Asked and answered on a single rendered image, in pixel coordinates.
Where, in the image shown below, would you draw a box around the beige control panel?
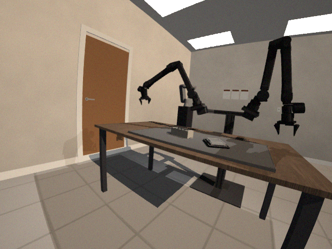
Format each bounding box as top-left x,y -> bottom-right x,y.
171,127 -> 193,139

